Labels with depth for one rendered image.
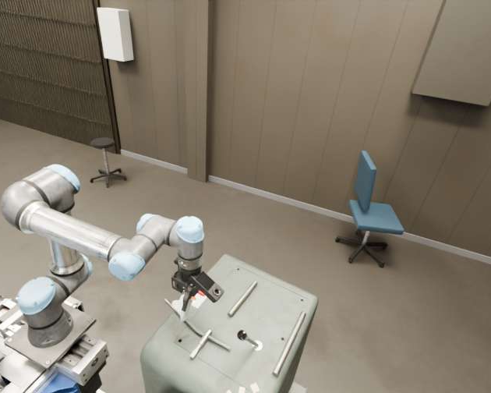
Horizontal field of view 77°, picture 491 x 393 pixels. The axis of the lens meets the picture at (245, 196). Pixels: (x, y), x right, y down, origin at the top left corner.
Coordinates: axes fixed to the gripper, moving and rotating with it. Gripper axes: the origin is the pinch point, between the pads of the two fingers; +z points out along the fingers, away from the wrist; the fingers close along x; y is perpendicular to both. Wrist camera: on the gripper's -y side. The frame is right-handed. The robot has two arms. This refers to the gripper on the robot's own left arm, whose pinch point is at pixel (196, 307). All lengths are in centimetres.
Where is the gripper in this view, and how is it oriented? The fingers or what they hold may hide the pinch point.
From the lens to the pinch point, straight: 112.7
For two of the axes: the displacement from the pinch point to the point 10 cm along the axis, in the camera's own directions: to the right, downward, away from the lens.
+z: -0.8, 8.4, 5.4
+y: -8.7, -3.2, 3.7
